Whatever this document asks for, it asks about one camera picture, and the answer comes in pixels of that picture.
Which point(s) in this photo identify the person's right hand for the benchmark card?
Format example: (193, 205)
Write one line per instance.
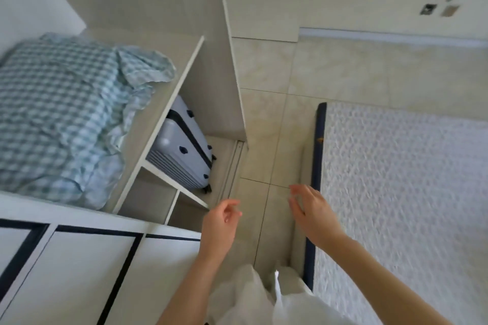
(316, 218)

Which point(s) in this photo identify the person's left hand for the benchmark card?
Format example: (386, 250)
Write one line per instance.
(215, 229)

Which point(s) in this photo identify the person's left fingers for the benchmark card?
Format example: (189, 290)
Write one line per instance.
(230, 206)

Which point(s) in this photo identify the person's right fingers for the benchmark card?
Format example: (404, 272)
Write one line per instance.
(299, 199)

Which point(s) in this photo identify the person's left forearm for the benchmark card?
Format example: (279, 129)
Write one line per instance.
(190, 286)

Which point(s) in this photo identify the person's right forearm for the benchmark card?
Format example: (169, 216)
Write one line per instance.
(381, 283)

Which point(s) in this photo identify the white sliding door track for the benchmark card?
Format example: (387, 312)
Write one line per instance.
(231, 172)

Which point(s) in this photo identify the light blue suitcase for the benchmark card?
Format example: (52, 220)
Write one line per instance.
(179, 149)

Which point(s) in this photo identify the white mattress with navy edge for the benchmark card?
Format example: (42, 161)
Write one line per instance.
(400, 203)

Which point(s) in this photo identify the person's white shirt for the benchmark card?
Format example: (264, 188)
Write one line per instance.
(263, 305)

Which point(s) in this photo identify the white wardrobe door black trim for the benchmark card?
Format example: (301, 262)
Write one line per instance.
(76, 275)

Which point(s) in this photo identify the white baseboard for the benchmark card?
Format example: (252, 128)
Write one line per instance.
(392, 37)

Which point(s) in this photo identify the white wardrobe with shelves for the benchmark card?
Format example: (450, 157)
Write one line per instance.
(190, 12)

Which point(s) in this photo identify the blue checked quilt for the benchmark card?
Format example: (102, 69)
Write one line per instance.
(57, 107)

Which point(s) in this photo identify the dark wall socket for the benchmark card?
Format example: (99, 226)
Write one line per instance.
(429, 9)

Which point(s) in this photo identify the beige wall socket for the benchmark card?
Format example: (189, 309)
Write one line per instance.
(450, 10)

